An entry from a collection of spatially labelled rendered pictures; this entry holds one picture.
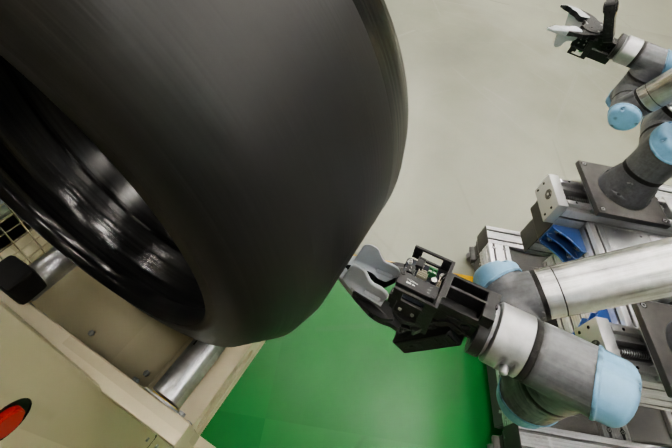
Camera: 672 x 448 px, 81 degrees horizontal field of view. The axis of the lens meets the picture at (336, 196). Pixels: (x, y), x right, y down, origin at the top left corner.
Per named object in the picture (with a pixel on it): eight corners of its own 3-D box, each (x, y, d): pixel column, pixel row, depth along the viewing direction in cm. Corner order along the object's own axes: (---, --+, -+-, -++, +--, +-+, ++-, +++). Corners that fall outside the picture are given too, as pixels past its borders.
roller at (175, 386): (158, 404, 49) (139, 392, 51) (178, 421, 51) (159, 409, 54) (306, 220, 70) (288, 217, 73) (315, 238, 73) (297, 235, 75)
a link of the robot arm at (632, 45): (642, 48, 105) (646, 34, 109) (624, 41, 106) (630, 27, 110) (622, 71, 111) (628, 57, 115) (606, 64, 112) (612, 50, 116)
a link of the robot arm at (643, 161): (623, 170, 112) (660, 135, 102) (627, 146, 120) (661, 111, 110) (667, 191, 109) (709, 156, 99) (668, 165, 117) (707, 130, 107)
